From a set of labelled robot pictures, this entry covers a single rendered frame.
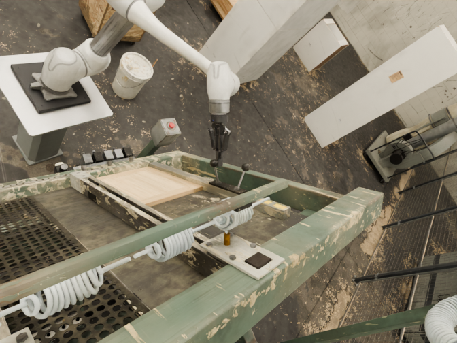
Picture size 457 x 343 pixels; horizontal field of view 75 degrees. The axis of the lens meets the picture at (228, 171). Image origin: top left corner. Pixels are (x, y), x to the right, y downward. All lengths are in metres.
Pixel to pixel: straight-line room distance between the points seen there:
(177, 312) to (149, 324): 0.05
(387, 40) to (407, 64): 4.56
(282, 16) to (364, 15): 5.93
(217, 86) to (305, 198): 0.61
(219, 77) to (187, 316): 0.93
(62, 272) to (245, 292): 0.34
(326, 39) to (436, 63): 2.19
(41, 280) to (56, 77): 1.52
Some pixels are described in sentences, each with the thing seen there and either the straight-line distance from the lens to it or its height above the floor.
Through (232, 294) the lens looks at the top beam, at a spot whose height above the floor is 1.89.
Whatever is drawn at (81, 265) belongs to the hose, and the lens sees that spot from 0.48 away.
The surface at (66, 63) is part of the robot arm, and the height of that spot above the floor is 1.04.
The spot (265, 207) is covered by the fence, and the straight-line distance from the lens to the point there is 1.19.
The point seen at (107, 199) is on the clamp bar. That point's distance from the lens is 1.26.
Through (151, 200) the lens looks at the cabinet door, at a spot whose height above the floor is 1.27.
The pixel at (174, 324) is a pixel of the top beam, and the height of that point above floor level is 1.88.
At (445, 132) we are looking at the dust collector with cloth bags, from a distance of 6.44.
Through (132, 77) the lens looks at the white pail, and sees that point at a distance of 2.91.
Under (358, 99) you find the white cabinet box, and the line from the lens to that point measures 4.73.
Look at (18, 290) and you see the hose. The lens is 0.47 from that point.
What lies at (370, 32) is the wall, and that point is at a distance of 9.16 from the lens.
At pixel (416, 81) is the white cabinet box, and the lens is 4.56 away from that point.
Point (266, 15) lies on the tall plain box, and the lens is 3.51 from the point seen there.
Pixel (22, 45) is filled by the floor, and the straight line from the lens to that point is 3.26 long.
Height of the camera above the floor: 2.40
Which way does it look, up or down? 45 degrees down
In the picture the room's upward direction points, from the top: 56 degrees clockwise
